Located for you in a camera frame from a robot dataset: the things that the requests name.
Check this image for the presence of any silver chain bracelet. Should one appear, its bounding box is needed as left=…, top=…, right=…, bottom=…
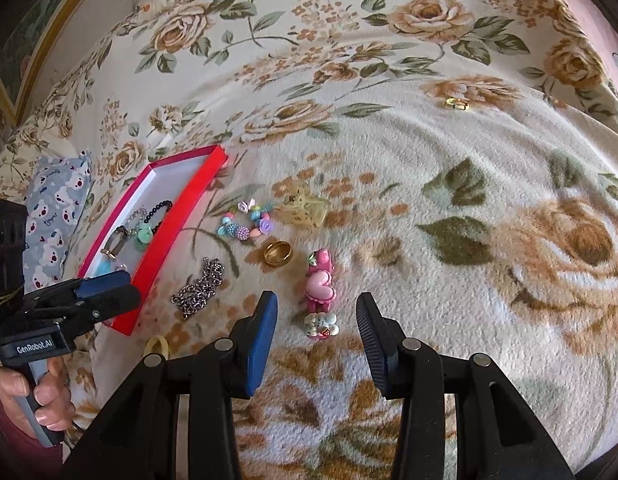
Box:
left=170, top=257, right=226, bottom=321

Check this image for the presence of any translucent yellow claw clip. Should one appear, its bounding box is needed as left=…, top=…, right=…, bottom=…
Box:
left=274, top=181, right=330, bottom=228

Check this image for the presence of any dark beaded bracelet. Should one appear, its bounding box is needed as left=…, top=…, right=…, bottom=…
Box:
left=142, top=199, right=174, bottom=235

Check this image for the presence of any mint green fabric scrunchie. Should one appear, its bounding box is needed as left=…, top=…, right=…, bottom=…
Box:
left=134, top=222, right=154, bottom=252

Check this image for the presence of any person's left hand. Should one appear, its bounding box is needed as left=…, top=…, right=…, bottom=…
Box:
left=0, top=356, right=76, bottom=438

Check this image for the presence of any small pastel bear charm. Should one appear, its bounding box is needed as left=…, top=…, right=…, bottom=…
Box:
left=303, top=312, right=339, bottom=340

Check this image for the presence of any pink heart hair clip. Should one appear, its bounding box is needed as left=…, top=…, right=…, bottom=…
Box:
left=304, top=248, right=337, bottom=313

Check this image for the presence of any blue bear print pillow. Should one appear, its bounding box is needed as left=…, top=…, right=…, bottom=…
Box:
left=22, top=152, right=91, bottom=294

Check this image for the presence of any pink white open box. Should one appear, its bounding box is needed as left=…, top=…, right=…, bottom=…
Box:
left=76, top=143, right=230, bottom=337

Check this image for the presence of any floral bedspread blanket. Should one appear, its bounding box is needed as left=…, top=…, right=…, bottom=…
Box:
left=0, top=0, right=618, bottom=479

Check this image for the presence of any gold framed headboard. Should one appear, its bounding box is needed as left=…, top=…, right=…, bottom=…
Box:
left=0, top=0, right=110, bottom=126

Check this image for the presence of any yellow hair tie ring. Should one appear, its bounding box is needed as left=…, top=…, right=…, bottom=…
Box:
left=143, top=335, right=170, bottom=361

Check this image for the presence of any colourful beaded bracelet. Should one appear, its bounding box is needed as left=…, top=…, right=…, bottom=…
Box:
left=216, top=198, right=275, bottom=242

